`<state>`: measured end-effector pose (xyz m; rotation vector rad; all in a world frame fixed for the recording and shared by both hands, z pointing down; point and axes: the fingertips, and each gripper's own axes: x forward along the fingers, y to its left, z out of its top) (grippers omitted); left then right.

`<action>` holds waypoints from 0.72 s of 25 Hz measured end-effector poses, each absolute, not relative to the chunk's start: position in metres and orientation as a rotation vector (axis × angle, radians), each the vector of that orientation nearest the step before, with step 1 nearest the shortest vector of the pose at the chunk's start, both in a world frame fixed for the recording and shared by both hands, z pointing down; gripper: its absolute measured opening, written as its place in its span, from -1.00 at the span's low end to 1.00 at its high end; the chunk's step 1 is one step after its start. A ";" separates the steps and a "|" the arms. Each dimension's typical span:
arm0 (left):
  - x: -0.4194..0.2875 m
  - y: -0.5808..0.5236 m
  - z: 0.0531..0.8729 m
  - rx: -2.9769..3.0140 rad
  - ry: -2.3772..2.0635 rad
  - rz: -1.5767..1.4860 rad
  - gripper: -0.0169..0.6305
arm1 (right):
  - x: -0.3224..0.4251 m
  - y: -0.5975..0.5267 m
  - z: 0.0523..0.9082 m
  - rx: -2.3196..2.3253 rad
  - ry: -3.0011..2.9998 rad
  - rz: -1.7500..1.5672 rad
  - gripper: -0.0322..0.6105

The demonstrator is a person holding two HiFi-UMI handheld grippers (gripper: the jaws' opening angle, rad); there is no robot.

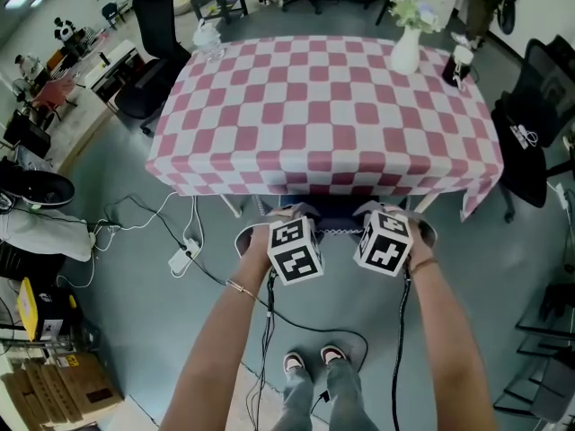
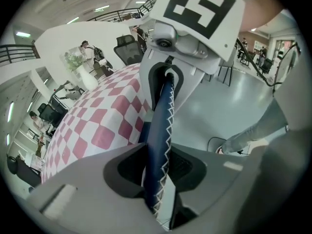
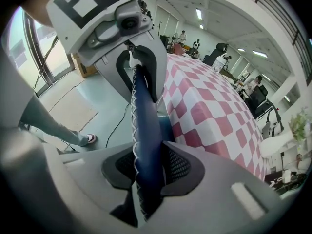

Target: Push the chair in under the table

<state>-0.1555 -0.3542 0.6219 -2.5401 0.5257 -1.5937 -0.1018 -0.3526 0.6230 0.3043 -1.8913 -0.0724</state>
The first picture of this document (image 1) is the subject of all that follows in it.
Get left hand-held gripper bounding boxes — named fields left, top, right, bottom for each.
left=234, top=202, right=325, bottom=287

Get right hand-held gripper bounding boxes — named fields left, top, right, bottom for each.
left=352, top=199, right=438, bottom=279

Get person's right forearm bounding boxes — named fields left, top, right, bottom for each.
left=406, top=238, right=500, bottom=431

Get person's left forearm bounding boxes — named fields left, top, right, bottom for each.
left=159, top=229, right=276, bottom=431

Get pink checkered tablecloth table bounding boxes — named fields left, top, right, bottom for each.
left=146, top=35, right=504, bottom=222

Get black mesh office chair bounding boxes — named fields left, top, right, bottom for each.
left=491, top=36, right=575, bottom=224

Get black high-back office chair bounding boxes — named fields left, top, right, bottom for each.
left=114, top=0, right=192, bottom=136

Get person's left hand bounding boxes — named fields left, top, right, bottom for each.
left=269, top=206, right=308, bottom=222

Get rose gold bangle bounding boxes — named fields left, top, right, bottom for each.
left=226, top=278, right=258, bottom=303

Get person's right shoe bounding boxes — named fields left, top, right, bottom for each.
left=320, top=344, right=348, bottom=368

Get person's shoe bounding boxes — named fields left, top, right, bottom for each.
left=320, top=344, right=348, bottom=368
left=282, top=351, right=307, bottom=375

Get person's left shoe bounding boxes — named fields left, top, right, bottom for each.
left=282, top=351, right=307, bottom=375

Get white power strip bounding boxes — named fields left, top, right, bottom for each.
left=168, top=238, right=202, bottom=278

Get pink checked tablecloth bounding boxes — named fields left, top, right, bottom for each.
left=146, top=35, right=504, bottom=222

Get person's jeans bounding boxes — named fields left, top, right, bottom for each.
left=280, top=359, right=366, bottom=431

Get black step rack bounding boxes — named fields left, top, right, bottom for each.
left=493, top=280, right=575, bottom=424

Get dark bottle with white cap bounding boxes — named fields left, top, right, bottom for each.
left=441, top=45, right=475, bottom=90

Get white flower bouquet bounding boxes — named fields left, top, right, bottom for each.
left=388, top=0, right=444, bottom=35

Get large black round pan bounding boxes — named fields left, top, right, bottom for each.
left=20, top=171, right=76, bottom=209

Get white low cabinet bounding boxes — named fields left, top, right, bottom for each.
left=84, top=40, right=147, bottom=102

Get black cabinet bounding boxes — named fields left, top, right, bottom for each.
left=0, top=240, right=64, bottom=282

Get yellow-lid black bin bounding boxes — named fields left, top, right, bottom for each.
left=16, top=277, right=83, bottom=343

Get stack of cardboard boxes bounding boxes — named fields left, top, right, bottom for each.
left=0, top=352, right=125, bottom=431

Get brown cord bracelet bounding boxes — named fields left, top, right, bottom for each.
left=411, top=257, right=439, bottom=276

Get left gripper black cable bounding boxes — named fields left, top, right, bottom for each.
left=244, top=269, right=278, bottom=431

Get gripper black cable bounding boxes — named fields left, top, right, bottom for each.
left=244, top=269, right=278, bottom=431
left=390, top=262, right=414, bottom=431

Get black floor cable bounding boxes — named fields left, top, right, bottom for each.
left=96, top=194, right=370, bottom=374

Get white floor cable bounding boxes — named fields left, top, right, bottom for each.
left=56, top=190, right=204, bottom=291

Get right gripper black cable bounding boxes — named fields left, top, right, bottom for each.
left=390, top=262, right=414, bottom=431

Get white charger with cable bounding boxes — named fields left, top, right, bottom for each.
left=510, top=124, right=539, bottom=148

